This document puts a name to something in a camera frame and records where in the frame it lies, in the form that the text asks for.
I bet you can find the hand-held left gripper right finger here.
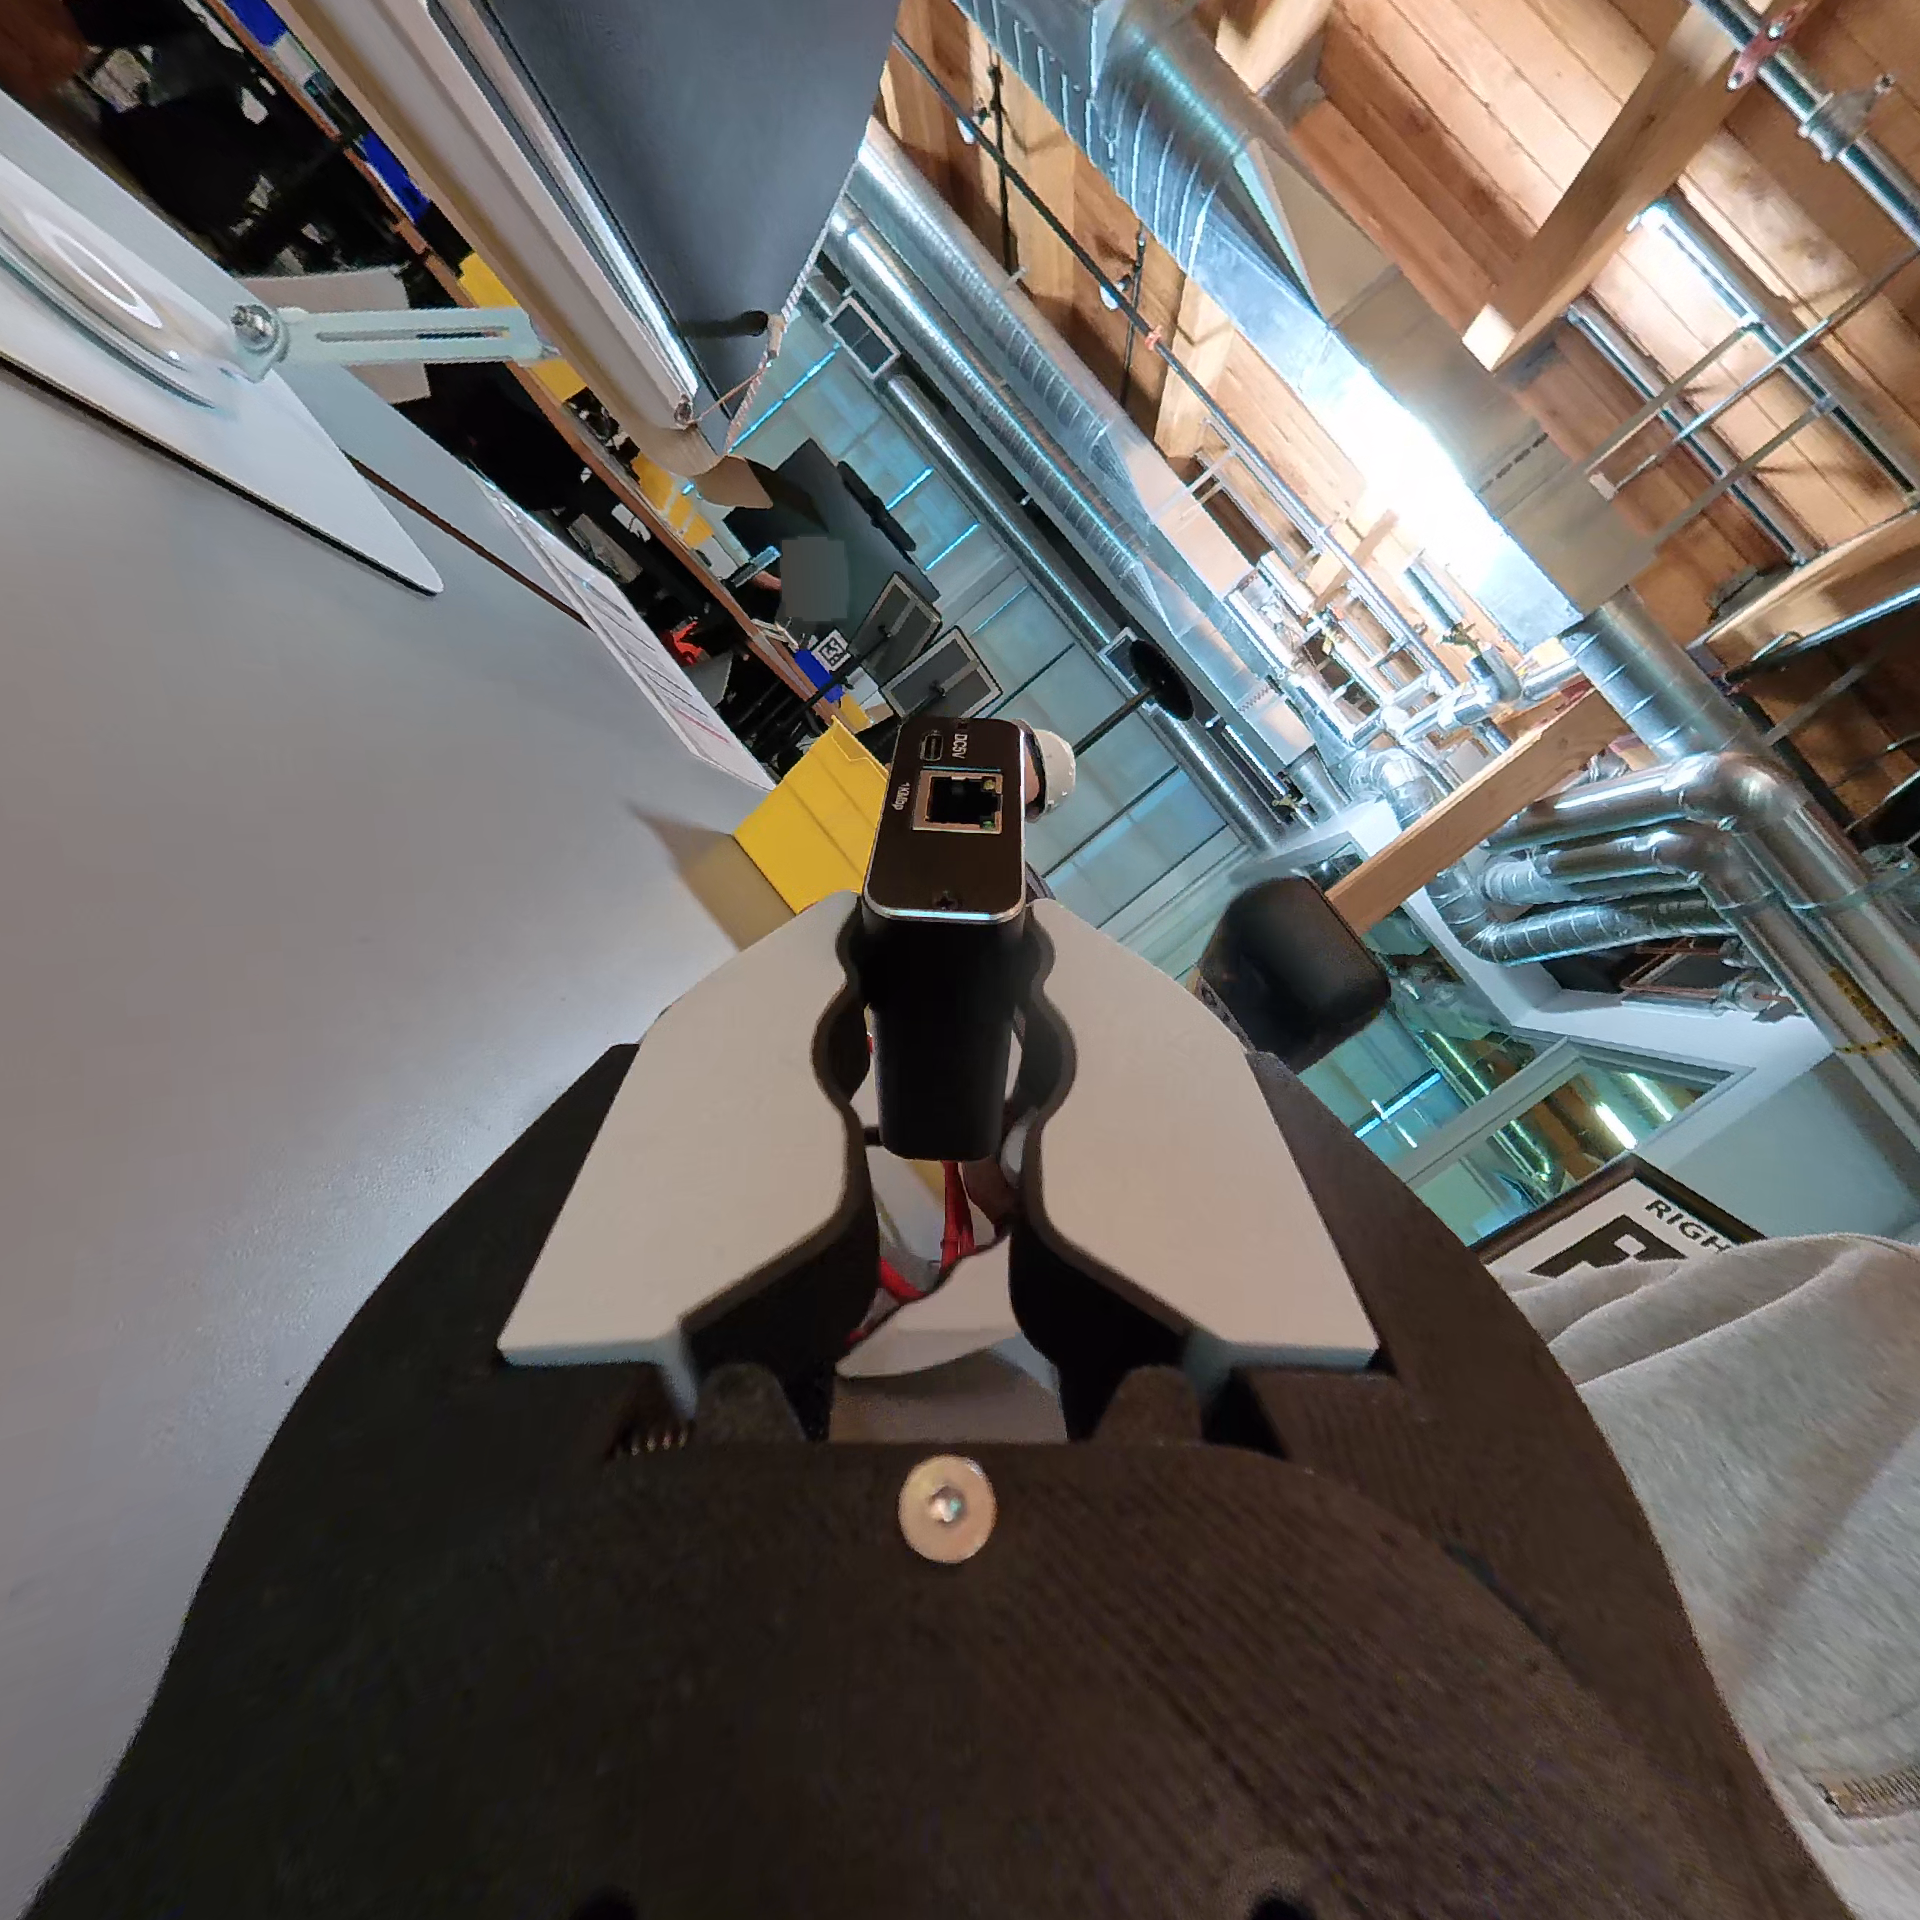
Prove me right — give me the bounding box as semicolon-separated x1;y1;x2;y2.
1002;894;1383;1390

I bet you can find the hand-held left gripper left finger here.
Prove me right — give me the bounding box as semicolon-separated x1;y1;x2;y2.
495;894;882;1412

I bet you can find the red ethernet cable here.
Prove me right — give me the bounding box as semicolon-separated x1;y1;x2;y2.
873;1155;1026;1341

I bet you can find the black network adapter box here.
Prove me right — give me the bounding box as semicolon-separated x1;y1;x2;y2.
860;717;1040;1161

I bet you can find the yellow plastic bin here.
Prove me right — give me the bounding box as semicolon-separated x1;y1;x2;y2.
734;717;897;918

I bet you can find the framed black white sign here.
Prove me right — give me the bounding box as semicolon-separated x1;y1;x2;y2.
1474;1153;1776;1296

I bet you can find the printed paper sheet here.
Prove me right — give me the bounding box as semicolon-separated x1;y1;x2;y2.
483;476;778;790

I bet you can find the white laptop stand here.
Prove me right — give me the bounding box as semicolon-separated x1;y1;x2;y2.
0;94;546;595

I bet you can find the black laptop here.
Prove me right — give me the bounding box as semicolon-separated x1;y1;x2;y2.
275;0;903;471

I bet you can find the wooden post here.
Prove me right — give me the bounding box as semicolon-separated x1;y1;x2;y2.
1323;688;1634;936

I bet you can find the silver air duct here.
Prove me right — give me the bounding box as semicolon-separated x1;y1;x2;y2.
951;0;1652;639

